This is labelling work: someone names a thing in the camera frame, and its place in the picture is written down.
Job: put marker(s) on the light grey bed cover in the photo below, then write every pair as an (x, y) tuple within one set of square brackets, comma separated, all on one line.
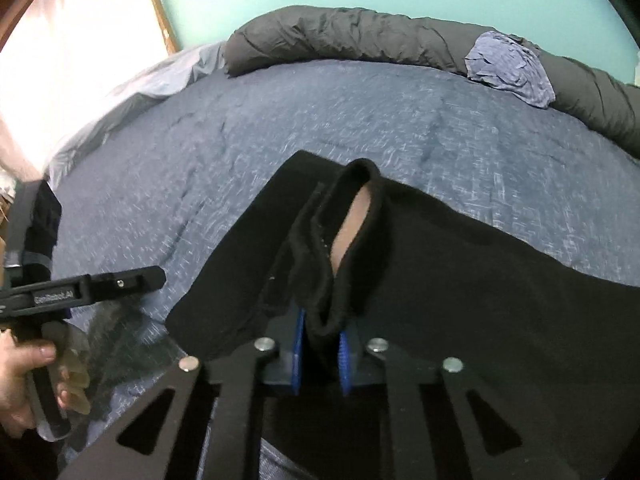
[(165, 75)]

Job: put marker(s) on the purple checked shorts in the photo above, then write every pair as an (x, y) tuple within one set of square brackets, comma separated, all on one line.
[(510, 70)]

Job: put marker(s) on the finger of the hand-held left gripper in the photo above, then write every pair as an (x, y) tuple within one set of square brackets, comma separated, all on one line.
[(130, 282)]

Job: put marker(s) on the bed with blue sheet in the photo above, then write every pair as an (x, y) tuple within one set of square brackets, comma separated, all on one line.
[(250, 125)]

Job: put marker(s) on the grey rolled duvet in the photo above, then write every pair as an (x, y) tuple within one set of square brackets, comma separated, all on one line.
[(325, 35)]

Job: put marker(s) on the pink curtain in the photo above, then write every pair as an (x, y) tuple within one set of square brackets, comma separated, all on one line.
[(75, 60)]

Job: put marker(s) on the wooden window frame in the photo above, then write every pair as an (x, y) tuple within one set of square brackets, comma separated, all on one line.
[(160, 15)]

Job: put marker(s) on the person's left hand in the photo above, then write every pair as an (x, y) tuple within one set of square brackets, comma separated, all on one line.
[(15, 385)]

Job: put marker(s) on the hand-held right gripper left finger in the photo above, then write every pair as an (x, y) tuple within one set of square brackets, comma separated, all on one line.
[(299, 355)]

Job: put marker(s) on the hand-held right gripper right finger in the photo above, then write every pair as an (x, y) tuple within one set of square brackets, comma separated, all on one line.
[(344, 360)]

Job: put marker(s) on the black pants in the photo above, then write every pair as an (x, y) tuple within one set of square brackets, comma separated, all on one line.
[(475, 310)]

